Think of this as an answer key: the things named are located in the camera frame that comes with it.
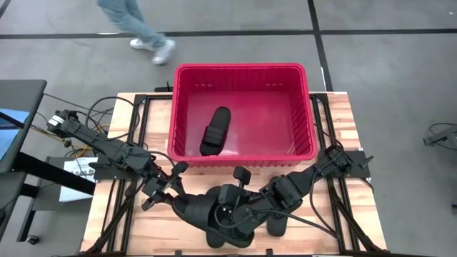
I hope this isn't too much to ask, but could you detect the black slide sandal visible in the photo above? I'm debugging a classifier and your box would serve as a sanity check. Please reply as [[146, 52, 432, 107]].
[[266, 215, 288, 238], [199, 106, 232, 157], [206, 233, 226, 249], [171, 194, 255, 248]]

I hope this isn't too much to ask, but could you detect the dark grey desk top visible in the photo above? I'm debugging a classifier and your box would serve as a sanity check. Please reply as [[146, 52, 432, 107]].
[[0, 79, 48, 174]]

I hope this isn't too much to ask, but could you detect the thin black cable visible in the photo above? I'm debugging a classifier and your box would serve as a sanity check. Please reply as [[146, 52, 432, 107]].
[[313, 123, 344, 153], [42, 92, 112, 114]]

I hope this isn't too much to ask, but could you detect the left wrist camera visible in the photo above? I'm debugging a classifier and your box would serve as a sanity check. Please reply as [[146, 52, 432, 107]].
[[143, 177, 166, 196]]

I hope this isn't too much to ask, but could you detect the white paper sheet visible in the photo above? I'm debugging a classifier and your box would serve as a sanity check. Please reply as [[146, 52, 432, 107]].
[[59, 156, 99, 203]]

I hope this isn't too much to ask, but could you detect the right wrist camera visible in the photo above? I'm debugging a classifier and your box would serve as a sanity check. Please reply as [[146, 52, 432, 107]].
[[217, 183, 248, 206]]

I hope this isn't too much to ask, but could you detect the grey desk base plate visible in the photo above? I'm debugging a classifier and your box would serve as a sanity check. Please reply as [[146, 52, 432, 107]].
[[31, 156, 90, 212]]

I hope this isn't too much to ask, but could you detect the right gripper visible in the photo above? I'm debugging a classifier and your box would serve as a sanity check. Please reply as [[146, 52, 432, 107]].
[[214, 166, 258, 241]]

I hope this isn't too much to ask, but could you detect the black table clamp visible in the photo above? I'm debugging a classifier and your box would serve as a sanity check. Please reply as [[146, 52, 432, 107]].
[[154, 81, 175, 93]]

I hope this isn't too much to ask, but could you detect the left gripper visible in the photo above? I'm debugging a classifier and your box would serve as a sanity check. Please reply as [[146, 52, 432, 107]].
[[141, 161, 190, 211]]

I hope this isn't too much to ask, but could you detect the black desk frame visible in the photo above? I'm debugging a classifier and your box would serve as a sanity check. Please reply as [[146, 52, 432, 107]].
[[0, 151, 97, 247]]

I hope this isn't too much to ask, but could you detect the red plastic bin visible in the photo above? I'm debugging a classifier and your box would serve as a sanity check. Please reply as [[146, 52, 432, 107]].
[[166, 63, 319, 168]]

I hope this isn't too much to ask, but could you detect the person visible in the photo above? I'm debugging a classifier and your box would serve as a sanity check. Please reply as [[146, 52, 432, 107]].
[[96, 0, 176, 66]]

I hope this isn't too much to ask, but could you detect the yellow cable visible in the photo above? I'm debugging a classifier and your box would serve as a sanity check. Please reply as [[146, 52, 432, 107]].
[[34, 124, 108, 158]]

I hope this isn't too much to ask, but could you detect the black looped cable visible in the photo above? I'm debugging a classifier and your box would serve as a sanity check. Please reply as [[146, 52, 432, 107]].
[[249, 170, 339, 238], [85, 95, 142, 142]]

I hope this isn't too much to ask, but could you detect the person's white shoe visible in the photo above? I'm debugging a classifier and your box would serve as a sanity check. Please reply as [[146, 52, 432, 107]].
[[151, 38, 176, 66], [129, 37, 155, 52]]

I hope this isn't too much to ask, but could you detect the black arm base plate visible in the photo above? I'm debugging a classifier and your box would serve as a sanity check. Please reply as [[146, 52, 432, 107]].
[[342, 149, 374, 179], [88, 161, 144, 181]]

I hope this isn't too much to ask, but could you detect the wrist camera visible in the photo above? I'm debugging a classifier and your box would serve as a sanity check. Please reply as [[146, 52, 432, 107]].
[[217, 183, 248, 206], [143, 177, 166, 196]]

